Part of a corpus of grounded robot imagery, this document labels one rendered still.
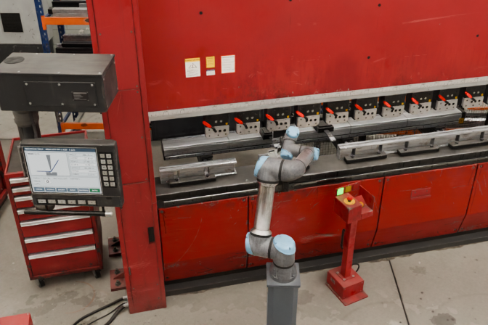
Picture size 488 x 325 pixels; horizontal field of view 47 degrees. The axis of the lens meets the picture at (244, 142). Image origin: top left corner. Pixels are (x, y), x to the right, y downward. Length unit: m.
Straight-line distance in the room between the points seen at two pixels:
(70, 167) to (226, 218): 1.33
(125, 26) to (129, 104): 0.44
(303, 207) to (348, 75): 0.95
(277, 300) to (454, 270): 1.80
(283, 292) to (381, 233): 1.42
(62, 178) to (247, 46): 1.29
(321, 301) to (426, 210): 1.03
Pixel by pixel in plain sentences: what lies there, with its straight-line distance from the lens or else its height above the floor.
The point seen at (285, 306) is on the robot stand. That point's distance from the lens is 3.21.
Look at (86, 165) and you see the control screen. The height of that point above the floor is 1.48.
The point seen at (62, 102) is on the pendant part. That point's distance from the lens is 2.69.
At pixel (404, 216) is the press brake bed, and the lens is 4.34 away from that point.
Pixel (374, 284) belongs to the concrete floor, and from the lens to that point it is 4.31.
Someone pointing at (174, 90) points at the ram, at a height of 1.53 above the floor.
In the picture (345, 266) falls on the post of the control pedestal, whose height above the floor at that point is 0.23.
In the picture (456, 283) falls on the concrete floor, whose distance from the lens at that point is 4.49.
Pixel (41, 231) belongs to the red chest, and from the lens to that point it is 4.06.
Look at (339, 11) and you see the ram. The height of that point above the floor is 1.93.
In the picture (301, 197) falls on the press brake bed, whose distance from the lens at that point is 3.86.
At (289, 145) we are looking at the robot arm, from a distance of 3.30.
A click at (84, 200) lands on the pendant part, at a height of 1.28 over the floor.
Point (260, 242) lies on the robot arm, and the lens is 3.01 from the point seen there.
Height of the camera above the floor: 2.92
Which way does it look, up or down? 30 degrees down
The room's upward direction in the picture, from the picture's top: straight up
